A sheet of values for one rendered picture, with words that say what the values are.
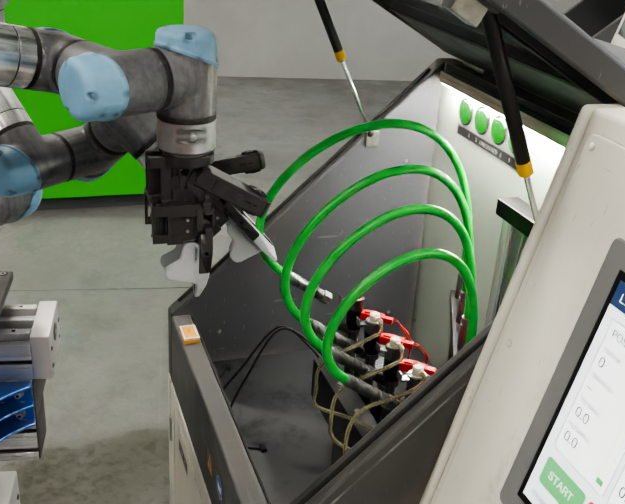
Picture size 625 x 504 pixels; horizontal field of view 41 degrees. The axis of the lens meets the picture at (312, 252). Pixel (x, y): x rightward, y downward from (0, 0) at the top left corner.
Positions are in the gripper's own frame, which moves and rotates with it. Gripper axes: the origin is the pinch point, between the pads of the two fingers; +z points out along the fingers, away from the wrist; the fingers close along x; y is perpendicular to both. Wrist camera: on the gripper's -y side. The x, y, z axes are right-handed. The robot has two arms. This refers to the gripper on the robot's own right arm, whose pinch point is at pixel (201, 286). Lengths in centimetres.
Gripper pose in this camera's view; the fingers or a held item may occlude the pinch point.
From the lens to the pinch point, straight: 117.1
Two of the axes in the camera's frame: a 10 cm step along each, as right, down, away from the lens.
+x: 3.2, 4.2, -8.5
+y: -9.5, 0.8, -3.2
